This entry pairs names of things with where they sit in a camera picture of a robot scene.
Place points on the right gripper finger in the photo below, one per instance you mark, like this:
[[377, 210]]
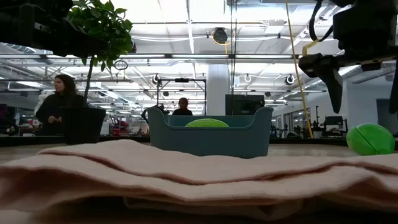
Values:
[[336, 90], [395, 93]]

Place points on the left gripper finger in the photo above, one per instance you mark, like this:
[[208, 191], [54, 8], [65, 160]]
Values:
[[87, 48]]

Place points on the green toy fruit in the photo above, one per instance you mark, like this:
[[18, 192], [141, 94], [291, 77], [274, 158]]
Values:
[[370, 140]]

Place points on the yellow-green toy fruit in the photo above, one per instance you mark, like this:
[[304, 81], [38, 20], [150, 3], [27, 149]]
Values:
[[206, 123]]

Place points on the teal plastic container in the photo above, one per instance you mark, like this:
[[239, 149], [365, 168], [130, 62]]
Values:
[[211, 140]]

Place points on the green leafy plant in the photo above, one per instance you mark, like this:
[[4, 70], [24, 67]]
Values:
[[105, 25]]

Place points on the black background equipment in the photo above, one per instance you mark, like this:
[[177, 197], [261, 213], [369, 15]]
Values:
[[334, 121]]

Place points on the person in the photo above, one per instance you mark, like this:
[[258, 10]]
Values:
[[56, 105], [183, 109]]

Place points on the black plant pot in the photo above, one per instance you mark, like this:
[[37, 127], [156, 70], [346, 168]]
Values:
[[82, 126]]

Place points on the black monitor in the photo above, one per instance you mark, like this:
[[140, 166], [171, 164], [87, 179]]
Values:
[[245, 104]]

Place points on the white building column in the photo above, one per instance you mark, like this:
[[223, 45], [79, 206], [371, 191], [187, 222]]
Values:
[[217, 90]]

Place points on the folded beige towel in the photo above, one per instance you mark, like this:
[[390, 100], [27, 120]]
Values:
[[199, 193]]

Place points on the black table frame rail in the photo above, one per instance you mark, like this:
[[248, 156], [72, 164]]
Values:
[[124, 140]]

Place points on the black robot station frame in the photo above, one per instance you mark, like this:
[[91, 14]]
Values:
[[182, 80]]

